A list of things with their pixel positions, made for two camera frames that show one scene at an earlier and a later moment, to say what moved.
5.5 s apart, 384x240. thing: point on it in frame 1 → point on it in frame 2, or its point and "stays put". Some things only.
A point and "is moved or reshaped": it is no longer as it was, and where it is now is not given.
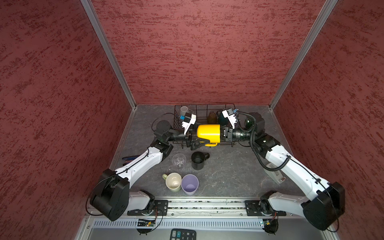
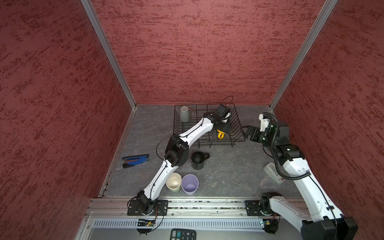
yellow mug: [210, 132] is moved or reshaped
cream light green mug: [173, 181] stays put
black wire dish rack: [211, 125] stays put
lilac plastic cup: [189, 183] stays put
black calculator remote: [178, 234] stays put
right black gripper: [226, 137] → [255, 130]
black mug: [198, 159] stays put
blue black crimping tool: [129, 159] stays put
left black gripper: [188, 138] → [227, 128]
